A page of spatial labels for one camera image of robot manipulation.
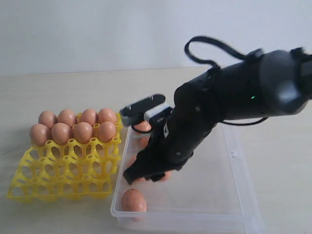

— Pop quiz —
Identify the yellow plastic egg tray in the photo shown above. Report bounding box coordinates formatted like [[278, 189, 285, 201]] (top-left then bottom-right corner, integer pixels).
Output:
[[6, 114, 122, 202]]

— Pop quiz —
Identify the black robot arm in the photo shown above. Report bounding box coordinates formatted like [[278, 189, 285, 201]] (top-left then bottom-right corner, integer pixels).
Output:
[[120, 48, 312, 184]]

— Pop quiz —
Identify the brown egg placed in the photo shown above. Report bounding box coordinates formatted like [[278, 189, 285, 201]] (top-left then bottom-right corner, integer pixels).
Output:
[[38, 111, 58, 129], [80, 108, 98, 126], [51, 123, 73, 145], [97, 108, 117, 124], [73, 122, 94, 144], [29, 124, 52, 146], [58, 109, 78, 128]]

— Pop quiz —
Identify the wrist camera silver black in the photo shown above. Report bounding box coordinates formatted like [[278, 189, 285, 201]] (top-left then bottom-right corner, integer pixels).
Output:
[[119, 94, 172, 127]]

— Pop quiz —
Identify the brown egg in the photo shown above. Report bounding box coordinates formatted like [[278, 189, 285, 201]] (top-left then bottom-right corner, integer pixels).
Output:
[[132, 121, 152, 134], [97, 121, 117, 142], [136, 171, 172, 182], [140, 136, 150, 148], [127, 155, 137, 168], [121, 189, 147, 213]]

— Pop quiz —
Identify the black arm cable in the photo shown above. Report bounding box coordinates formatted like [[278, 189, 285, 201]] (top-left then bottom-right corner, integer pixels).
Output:
[[184, 36, 312, 126]]

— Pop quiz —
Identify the clear plastic container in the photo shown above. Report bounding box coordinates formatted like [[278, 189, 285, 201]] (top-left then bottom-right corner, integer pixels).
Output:
[[111, 124, 263, 234]]

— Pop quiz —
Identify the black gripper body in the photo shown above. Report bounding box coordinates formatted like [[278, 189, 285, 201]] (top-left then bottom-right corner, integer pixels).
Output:
[[138, 104, 219, 171]]

